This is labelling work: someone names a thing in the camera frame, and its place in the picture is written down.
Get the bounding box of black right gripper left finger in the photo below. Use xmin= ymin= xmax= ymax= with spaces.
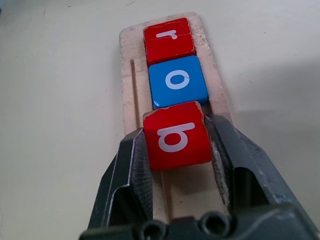
xmin=86 ymin=127 xmax=154 ymax=230

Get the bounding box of red letter b block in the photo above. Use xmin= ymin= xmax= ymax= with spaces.
xmin=141 ymin=100 xmax=213 ymax=171

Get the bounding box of wooden letter tray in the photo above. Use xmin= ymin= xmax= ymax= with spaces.
xmin=118 ymin=11 xmax=235 ymax=222

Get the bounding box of blue letter o block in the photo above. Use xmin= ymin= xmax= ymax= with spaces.
xmin=148 ymin=55 xmax=209 ymax=110

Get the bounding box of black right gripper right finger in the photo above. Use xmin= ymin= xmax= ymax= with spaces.
xmin=203 ymin=113 xmax=318 ymax=235

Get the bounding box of red letter r block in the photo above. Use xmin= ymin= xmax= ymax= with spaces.
xmin=143 ymin=17 xmax=196 ymax=67

